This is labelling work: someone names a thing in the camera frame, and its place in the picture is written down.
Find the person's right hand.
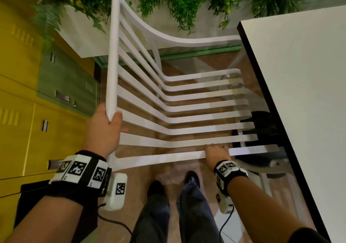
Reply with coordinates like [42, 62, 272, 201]
[204, 144, 232, 173]

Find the person's left hand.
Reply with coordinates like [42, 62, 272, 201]
[82, 102, 129, 159]

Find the white slatted chair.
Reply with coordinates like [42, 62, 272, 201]
[105, 0, 280, 172]

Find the person's right forearm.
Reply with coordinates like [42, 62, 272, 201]
[226, 176, 309, 243]

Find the person's left forearm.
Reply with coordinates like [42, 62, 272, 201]
[5, 194, 84, 243]

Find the person's black right shoe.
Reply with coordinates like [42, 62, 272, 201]
[185, 171, 200, 188]

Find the person's black shoe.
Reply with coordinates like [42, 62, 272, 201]
[147, 180, 165, 199]
[185, 171, 200, 188]

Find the person's right leg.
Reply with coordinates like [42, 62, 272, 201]
[177, 182, 221, 243]

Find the person's leg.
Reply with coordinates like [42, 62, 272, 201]
[177, 182, 221, 243]
[129, 194, 171, 243]

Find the person's black left shoe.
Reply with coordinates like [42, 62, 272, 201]
[147, 180, 165, 199]

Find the person's left leg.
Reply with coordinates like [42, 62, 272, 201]
[129, 194, 171, 243]

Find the black round table base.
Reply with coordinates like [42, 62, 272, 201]
[232, 111, 290, 170]

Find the white planter box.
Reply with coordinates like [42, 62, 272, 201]
[58, 2, 244, 59]

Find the white table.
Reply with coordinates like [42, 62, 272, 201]
[237, 5, 346, 243]

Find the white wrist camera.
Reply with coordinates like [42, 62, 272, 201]
[104, 172, 128, 211]
[215, 192, 234, 214]

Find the wall of coloured lockers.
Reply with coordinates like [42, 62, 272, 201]
[0, 0, 102, 243]

